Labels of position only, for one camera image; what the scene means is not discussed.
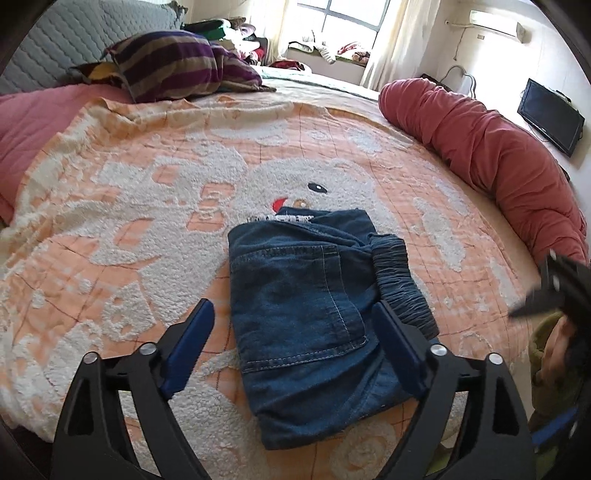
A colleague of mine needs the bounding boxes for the white air conditioner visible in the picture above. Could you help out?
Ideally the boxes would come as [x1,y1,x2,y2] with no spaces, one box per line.
[468,10,527,44]

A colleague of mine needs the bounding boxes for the pile of clothes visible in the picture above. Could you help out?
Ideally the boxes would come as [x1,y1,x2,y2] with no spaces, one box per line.
[181,17,269,63]

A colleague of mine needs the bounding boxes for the white curtain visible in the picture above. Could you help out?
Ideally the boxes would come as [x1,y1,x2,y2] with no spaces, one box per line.
[360,0,444,88]

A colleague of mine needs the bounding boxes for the person's green garment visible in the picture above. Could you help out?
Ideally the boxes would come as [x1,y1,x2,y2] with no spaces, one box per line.
[526,316,588,480]

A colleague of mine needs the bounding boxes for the blue denim pants lace hem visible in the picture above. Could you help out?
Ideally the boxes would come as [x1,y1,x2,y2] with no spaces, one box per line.
[227,209,440,450]

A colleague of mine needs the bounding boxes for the person's right hand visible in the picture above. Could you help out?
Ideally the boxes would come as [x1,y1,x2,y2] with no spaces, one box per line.
[542,314,578,376]

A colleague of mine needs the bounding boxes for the grey quilted headboard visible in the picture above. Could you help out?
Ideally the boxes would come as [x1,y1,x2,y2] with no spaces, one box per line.
[0,0,183,95]

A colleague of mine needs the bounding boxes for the window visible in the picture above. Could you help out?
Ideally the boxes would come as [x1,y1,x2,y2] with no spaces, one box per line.
[295,0,393,47]

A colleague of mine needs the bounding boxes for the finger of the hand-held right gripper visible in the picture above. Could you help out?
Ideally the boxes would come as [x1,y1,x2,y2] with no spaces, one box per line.
[508,287,563,320]

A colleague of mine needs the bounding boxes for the grey-green bed sheet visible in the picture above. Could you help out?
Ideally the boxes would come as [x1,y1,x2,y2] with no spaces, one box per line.
[256,64,382,101]

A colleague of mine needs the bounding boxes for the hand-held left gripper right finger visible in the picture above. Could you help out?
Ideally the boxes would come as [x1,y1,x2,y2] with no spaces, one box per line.
[370,300,536,480]

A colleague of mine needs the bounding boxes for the clothes on window seat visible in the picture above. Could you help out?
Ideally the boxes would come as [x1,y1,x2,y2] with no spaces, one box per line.
[287,39,373,65]

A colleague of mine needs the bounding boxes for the black flat screen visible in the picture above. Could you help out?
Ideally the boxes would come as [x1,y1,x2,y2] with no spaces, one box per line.
[516,78,586,158]

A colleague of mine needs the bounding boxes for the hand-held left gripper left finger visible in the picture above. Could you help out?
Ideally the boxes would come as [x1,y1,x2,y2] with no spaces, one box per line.
[50,298,217,480]

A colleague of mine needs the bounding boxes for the orange printed blanket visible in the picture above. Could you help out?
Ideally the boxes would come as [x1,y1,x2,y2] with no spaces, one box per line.
[0,90,541,480]

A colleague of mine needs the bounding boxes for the pink pillow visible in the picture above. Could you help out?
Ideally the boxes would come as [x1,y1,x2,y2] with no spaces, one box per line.
[0,83,125,222]

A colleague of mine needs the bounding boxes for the purple striped pillow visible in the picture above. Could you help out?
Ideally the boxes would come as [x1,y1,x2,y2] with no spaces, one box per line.
[69,30,278,103]

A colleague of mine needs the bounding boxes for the red rolled duvet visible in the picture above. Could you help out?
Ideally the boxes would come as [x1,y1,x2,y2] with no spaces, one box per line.
[379,78,589,268]

